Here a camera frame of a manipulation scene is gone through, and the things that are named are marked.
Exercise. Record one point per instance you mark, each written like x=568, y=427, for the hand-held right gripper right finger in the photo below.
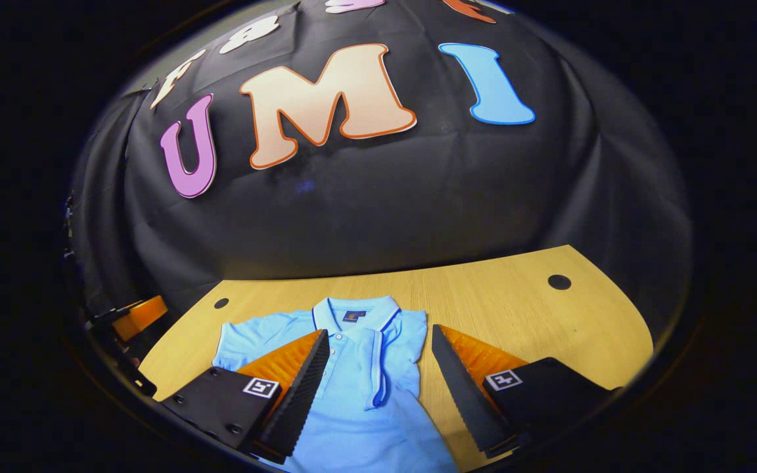
x=460, y=394

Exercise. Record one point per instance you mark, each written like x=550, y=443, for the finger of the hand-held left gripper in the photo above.
x=142, y=316

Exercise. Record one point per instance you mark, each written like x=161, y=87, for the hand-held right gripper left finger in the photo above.
x=299, y=394

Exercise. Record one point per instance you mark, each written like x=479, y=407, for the light blue polo T-shirt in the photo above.
x=365, y=420

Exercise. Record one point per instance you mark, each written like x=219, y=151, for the black backdrop cloth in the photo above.
x=385, y=210

